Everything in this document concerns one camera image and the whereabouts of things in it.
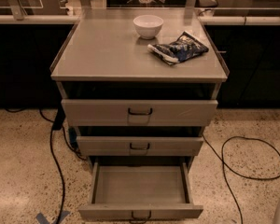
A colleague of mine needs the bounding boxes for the grey bottom drawer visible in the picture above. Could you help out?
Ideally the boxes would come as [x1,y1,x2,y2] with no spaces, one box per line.
[79,161,203,223]

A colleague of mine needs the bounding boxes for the grey drawer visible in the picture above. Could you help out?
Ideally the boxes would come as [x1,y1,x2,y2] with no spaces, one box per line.
[62,99,217,126]
[79,161,203,223]
[77,136,203,156]

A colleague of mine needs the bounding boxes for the grey drawer cabinet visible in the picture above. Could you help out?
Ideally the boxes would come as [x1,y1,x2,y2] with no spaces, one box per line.
[51,8,229,166]

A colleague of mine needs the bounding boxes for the grey top drawer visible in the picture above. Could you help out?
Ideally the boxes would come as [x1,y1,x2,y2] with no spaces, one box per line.
[62,99,217,126]

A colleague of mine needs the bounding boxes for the grey middle drawer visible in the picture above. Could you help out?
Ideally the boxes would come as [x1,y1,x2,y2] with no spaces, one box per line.
[77,136,203,156]

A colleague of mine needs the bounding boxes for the blue white snack bag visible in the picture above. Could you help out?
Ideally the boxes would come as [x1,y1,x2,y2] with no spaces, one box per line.
[147,31,209,65]

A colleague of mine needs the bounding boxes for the white bowl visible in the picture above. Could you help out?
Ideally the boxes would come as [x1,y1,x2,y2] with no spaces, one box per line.
[133,15,163,39]

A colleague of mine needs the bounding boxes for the dark counter cabinets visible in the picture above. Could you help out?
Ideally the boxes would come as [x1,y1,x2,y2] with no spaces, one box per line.
[0,23,280,108]

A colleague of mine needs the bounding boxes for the blue tape cross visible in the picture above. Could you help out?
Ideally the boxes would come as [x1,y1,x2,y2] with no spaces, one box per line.
[35,211,70,224]

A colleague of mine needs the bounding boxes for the black cable left floor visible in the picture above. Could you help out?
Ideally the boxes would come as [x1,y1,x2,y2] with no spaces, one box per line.
[4,106,87,224]

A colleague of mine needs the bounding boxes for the black cable floor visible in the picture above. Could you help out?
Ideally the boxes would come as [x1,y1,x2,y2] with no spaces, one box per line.
[4,106,87,224]
[203,135,280,224]

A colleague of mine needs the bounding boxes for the black cable right floor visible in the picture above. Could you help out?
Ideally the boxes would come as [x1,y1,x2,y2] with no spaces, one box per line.
[203,135,280,224]

